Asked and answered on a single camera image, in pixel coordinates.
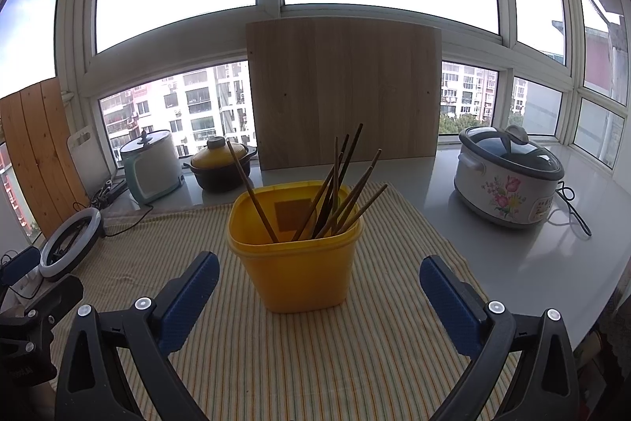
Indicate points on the light wooden board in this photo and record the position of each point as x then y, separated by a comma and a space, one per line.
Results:
345, 80

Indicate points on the white charger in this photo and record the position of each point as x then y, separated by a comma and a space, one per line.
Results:
29, 285

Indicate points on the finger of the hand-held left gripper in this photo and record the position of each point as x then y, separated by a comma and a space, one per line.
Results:
19, 265
54, 297

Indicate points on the floral slow cooker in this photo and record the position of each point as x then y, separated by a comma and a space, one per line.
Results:
498, 194

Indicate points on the white cutting board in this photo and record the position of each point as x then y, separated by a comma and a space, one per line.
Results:
91, 169

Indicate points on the teal rice cooker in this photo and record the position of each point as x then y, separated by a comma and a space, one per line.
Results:
153, 174

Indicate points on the orange plank board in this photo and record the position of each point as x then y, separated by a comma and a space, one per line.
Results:
39, 154

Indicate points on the black metal stand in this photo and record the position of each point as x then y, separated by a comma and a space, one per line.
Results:
111, 194

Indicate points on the yellow plastic container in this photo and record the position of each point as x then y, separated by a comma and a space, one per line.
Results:
300, 273

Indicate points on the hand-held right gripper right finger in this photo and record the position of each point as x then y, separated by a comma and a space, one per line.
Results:
448, 302

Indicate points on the black clay pot yellow lid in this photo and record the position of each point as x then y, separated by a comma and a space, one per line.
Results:
222, 177

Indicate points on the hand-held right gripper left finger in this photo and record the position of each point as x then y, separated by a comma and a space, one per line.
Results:
190, 302

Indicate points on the striped cloth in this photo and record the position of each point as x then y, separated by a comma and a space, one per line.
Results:
345, 362

